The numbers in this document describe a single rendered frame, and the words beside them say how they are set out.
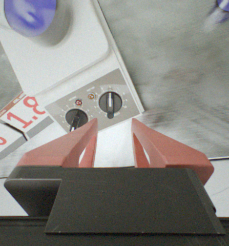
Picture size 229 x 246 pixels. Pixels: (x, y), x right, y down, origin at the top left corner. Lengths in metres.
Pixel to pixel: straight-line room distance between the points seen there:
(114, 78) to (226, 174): 0.22
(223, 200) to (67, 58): 0.31
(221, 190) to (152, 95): 0.19
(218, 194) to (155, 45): 0.26
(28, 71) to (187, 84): 0.22
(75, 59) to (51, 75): 0.03
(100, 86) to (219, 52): 0.18
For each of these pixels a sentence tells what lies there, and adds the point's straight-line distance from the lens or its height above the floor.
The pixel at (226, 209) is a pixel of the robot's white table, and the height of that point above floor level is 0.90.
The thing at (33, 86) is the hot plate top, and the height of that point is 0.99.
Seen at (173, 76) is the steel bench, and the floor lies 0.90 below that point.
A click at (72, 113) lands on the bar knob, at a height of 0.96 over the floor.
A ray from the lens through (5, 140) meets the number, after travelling 0.36.
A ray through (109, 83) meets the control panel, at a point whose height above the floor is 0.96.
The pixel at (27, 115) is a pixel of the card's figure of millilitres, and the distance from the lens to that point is 0.30.
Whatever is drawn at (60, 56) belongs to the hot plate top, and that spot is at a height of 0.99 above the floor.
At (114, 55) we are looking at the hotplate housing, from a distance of 0.18.
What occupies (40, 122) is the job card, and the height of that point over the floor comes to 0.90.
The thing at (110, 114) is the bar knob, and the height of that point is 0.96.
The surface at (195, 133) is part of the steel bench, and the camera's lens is 0.25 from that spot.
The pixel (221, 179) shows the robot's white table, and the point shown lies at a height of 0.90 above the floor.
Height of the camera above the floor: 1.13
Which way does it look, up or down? 75 degrees down
